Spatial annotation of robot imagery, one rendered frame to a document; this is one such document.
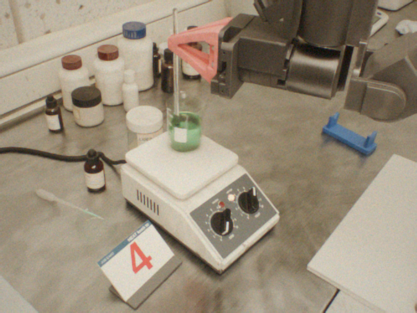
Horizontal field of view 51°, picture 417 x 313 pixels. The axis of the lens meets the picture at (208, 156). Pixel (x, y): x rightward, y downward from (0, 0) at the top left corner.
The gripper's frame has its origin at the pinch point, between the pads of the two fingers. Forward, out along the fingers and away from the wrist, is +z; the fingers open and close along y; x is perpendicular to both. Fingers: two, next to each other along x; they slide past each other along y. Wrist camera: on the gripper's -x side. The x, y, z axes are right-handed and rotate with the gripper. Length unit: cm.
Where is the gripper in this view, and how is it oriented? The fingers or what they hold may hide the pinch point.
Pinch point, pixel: (175, 42)
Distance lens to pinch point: 55.0
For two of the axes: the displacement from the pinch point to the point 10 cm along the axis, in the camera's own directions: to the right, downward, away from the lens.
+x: -0.2, 8.0, 6.0
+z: -9.2, -2.5, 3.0
